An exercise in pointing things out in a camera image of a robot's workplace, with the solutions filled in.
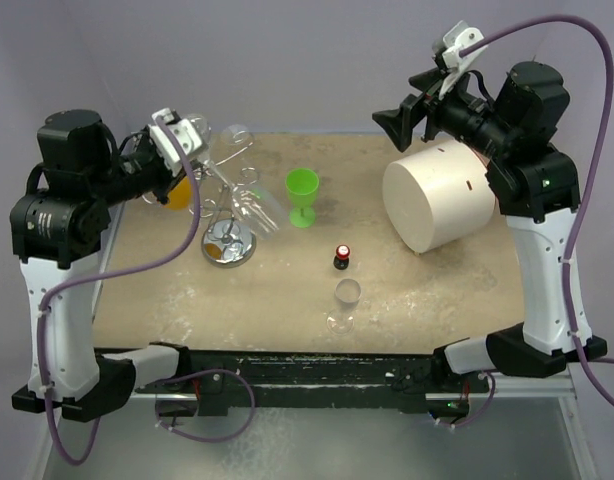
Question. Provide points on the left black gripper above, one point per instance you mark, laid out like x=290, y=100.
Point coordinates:
x=168, y=181

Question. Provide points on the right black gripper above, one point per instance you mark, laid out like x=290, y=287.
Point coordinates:
x=401, y=121

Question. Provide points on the orange plastic wine glass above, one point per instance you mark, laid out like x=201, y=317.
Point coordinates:
x=180, y=196

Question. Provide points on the clear wine glass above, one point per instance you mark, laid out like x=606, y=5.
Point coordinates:
x=347, y=293
x=201, y=126
x=237, y=136

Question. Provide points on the clear glass with red item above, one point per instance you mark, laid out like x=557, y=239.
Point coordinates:
x=251, y=204

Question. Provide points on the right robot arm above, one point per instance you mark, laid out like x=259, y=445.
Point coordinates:
x=538, y=193

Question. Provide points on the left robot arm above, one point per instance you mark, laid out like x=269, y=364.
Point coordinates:
x=57, y=229

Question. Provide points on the green plastic wine glass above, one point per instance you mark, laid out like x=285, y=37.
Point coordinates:
x=302, y=185

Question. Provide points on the clear wine glass front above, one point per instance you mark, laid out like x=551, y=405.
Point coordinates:
x=347, y=293

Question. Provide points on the white cylindrical container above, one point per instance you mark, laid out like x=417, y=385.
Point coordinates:
x=437, y=195

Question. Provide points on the small red capped bottle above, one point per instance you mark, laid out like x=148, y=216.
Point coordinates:
x=341, y=258

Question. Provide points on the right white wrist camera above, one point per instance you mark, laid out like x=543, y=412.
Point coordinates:
x=447, y=54

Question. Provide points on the silver wire glass rack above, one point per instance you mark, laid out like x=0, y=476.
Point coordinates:
x=226, y=242

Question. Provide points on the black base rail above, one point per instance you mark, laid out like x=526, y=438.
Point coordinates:
x=402, y=382

